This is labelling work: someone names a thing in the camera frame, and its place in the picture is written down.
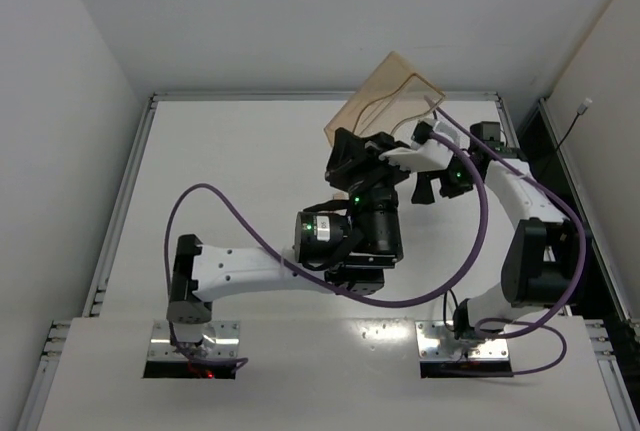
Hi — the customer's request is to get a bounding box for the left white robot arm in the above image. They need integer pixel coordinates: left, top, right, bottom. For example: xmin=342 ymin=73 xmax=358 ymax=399
xmin=166 ymin=128 xmax=410 ymax=325

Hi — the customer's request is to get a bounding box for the metal base plate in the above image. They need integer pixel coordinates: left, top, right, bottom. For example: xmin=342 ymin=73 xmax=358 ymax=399
xmin=147 ymin=321 xmax=240 ymax=362
xmin=415 ymin=320 xmax=510 ymax=364

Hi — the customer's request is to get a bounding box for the purple cable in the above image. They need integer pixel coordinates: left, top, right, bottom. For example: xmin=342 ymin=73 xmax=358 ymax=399
xmin=164 ymin=100 xmax=491 ymax=370
xmin=449 ymin=140 xmax=587 ymax=377

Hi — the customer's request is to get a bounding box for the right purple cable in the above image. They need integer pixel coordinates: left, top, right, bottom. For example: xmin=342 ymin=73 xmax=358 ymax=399
xmin=449 ymin=140 xmax=587 ymax=377

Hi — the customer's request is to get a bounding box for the amber transparent plastic container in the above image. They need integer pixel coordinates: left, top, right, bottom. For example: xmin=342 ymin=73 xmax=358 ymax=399
xmin=324 ymin=51 xmax=446 ymax=145

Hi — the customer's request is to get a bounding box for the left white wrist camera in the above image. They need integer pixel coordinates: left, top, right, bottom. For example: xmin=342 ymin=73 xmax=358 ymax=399
xmin=379 ymin=119 xmax=460 ymax=173

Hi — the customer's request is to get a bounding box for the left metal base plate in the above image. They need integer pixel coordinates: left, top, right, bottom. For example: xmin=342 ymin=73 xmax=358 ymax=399
xmin=147 ymin=321 xmax=240 ymax=362

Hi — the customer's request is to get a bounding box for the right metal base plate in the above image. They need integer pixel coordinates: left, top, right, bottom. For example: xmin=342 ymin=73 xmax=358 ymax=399
xmin=415 ymin=320 xmax=510 ymax=364

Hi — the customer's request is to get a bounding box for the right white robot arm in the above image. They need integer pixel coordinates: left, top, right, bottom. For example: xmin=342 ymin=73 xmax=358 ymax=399
xmin=411 ymin=119 xmax=591 ymax=338

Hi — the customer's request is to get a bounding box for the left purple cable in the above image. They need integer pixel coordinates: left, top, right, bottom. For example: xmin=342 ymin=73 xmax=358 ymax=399
xmin=164 ymin=100 xmax=491 ymax=370

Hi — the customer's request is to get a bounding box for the black wall cable white plug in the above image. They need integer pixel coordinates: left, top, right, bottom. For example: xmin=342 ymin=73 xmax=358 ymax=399
xmin=542 ymin=97 xmax=593 ymax=174

